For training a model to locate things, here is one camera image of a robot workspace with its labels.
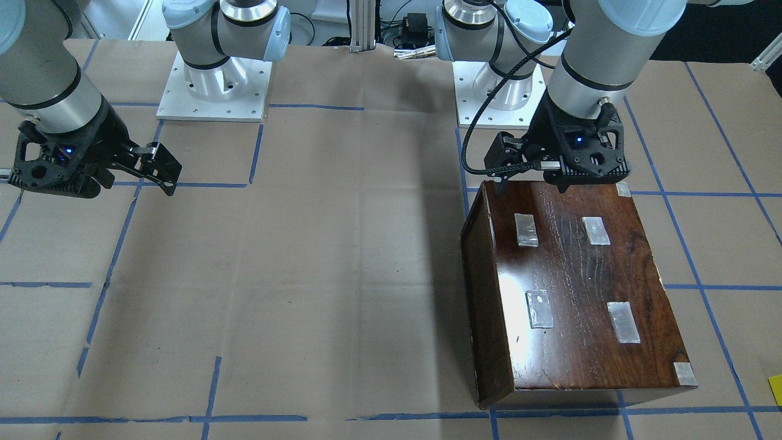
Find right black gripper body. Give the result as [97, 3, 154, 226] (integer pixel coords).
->
[8, 98, 132, 199]

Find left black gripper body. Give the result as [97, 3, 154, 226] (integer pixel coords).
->
[526, 93, 629, 193]

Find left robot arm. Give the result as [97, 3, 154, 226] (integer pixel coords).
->
[434, 1, 687, 193]

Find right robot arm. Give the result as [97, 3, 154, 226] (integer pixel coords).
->
[2, 1, 291, 199]

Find dark wooden drawer box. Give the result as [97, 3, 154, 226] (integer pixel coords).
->
[461, 181, 698, 409]

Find yellow cube block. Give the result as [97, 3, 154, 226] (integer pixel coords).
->
[768, 374, 782, 407]

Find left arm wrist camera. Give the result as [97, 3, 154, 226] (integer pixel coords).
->
[484, 131, 539, 183]

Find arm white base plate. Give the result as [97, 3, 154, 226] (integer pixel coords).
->
[453, 61, 546, 129]
[156, 54, 274, 122]

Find aluminium frame post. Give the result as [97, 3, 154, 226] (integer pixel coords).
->
[346, 1, 380, 53]

